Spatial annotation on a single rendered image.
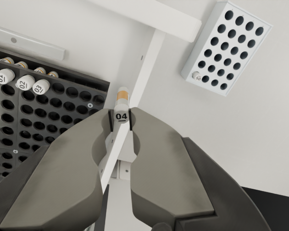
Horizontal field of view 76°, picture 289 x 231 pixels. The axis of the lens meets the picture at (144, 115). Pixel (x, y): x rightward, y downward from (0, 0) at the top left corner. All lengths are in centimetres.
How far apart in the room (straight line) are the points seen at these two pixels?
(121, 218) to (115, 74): 26
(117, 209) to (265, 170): 40
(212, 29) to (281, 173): 46
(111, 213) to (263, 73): 39
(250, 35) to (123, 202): 37
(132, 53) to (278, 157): 47
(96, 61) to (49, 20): 7
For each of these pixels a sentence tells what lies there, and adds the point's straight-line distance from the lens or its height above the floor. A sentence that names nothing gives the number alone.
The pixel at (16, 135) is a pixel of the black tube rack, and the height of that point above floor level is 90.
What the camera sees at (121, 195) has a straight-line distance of 42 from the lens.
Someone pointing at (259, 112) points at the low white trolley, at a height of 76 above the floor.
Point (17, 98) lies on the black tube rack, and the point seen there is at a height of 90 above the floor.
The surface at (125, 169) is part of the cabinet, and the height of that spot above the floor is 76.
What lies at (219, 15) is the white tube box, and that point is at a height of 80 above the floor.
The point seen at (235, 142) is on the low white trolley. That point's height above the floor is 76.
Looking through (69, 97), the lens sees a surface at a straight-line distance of 22.
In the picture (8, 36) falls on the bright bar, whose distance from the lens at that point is 28.
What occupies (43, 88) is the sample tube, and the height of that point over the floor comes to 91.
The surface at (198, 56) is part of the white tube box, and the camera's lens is 32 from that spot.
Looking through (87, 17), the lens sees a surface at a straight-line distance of 26.
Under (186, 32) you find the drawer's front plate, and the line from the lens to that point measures 17.
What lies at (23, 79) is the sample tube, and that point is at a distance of 21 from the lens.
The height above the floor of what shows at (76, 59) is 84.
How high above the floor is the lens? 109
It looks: 59 degrees down
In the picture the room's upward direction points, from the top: 172 degrees clockwise
